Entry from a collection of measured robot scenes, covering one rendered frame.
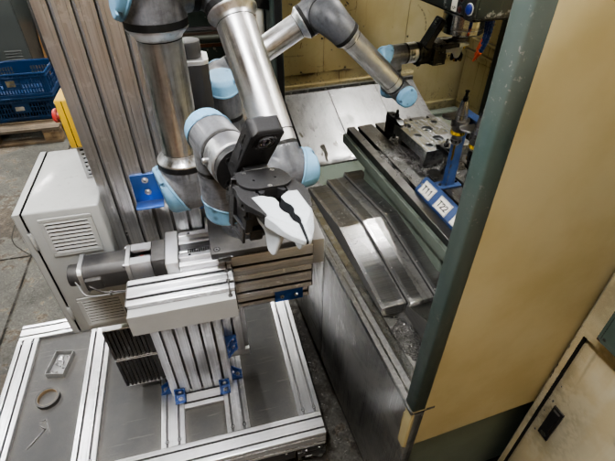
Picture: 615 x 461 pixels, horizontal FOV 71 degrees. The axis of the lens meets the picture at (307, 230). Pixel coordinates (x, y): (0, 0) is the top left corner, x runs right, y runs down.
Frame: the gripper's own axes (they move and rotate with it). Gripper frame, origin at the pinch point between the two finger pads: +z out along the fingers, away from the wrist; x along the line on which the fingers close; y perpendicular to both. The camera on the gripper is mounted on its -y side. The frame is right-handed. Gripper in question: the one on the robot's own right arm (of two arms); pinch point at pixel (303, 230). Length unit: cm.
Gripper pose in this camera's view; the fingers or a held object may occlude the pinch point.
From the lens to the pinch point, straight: 48.8
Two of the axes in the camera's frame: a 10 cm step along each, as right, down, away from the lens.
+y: -1.2, 8.1, 5.7
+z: 4.8, 5.5, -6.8
